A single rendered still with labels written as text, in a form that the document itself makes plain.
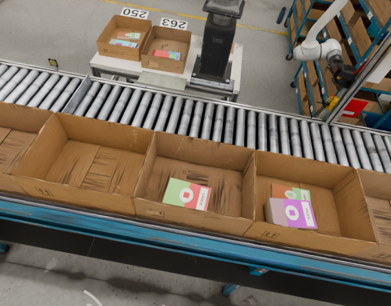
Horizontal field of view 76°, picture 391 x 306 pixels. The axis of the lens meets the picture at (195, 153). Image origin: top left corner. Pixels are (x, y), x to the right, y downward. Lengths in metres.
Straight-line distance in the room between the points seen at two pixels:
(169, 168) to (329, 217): 0.67
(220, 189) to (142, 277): 0.97
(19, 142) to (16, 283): 1.00
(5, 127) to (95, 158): 0.43
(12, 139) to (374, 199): 1.57
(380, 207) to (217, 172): 0.71
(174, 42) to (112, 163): 1.21
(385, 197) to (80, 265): 1.72
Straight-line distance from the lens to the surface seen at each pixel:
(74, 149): 1.17
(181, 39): 2.05
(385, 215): 1.32
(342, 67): 1.56
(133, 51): 1.80
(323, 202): 1.18
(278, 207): 0.99
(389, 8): 2.09
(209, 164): 1.08
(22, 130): 1.33
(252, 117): 1.54
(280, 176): 1.13
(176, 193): 0.92
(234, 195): 1.03
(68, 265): 1.92
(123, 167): 1.07
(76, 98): 1.56
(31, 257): 2.02
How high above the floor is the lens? 1.78
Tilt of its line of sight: 53 degrees down
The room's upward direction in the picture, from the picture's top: 10 degrees clockwise
